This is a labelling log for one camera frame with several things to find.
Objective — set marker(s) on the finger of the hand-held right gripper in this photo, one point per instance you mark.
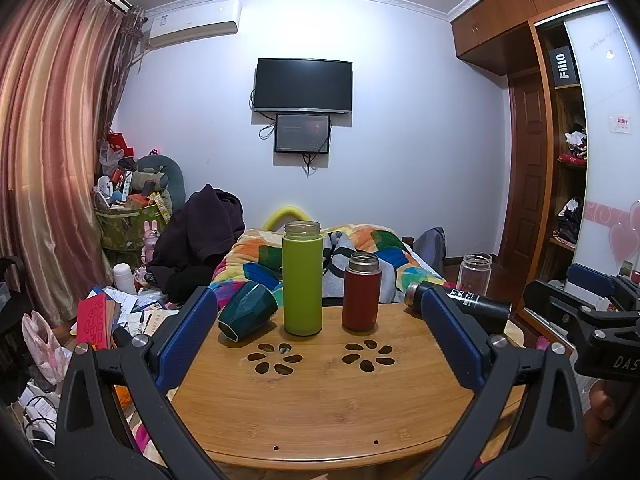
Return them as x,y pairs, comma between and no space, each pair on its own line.
590,280
550,310

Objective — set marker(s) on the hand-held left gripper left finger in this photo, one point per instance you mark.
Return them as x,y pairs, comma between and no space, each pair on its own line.
192,330

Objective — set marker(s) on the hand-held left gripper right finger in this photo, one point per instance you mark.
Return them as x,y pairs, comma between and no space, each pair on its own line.
450,335

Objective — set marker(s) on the dark green faceted cup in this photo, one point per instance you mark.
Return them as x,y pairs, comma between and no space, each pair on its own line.
247,310

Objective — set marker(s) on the person's right hand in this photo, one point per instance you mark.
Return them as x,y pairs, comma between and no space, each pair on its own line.
602,410

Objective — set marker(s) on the black thermos bottle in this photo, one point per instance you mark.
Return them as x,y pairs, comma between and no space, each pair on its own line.
482,309

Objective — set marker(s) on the pile of papers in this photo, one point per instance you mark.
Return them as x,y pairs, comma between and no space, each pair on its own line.
145,310

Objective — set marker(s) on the dark folded clothes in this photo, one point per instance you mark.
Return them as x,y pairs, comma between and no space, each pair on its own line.
570,220

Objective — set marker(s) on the clear glass jar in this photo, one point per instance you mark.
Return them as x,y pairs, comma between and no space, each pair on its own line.
475,275

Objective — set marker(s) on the white bottle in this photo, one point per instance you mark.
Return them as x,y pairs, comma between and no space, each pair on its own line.
125,280

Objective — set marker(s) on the grey cushion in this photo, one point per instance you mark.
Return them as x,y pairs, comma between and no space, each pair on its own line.
430,247

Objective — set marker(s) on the pink rabbit bottle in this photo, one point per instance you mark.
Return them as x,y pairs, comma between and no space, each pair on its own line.
150,245

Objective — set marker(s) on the red thermos flask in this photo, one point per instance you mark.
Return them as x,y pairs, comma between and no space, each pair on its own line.
361,300

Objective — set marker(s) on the red booklet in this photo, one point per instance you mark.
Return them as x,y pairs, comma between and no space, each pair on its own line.
94,322

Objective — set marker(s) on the dark purple jacket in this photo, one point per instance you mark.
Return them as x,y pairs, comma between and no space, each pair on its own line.
205,230

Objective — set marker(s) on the colourful patchwork blanket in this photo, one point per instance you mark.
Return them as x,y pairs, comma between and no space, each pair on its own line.
380,250

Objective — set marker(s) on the tall green bottle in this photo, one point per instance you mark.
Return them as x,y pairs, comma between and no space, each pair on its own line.
303,285

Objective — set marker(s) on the white sliding wardrobe door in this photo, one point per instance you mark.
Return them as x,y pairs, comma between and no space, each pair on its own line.
605,160

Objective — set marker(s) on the green storage bag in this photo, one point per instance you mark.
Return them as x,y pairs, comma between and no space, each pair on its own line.
120,232

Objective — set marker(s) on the brown wooden door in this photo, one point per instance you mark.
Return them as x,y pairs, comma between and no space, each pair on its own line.
525,170

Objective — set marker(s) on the pile of folded clothes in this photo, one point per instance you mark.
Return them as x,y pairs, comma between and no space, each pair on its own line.
575,145

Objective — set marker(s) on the pink plastic bag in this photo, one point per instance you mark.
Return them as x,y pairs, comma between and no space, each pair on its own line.
45,350

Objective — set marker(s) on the wooden table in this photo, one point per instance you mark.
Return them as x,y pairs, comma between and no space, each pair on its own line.
320,410

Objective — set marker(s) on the grey plush toy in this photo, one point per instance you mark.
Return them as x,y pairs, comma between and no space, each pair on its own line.
160,175

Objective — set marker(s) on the red white door sticker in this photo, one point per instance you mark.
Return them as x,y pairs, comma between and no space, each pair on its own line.
621,124

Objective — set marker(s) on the black chair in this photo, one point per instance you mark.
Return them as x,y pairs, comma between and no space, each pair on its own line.
12,300

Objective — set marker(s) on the red gift bag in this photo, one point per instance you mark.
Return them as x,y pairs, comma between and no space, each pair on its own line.
119,144

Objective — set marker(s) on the black box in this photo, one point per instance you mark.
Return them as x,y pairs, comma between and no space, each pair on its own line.
564,67

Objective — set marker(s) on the pink striped curtain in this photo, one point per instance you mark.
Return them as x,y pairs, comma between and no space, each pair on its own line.
50,135

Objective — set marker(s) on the wooden wardrobe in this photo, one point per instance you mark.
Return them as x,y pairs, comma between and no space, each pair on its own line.
510,15

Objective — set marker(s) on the brown tied curtain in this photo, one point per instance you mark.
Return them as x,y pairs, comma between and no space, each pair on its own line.
127,60

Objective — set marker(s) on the white air conditioner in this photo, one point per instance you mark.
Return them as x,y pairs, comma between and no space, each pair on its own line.
192,22

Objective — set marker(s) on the small wall monitor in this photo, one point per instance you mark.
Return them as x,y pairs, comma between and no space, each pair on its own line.
301,132

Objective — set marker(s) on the wall-mounted black television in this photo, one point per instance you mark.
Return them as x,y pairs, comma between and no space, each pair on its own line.
303,85

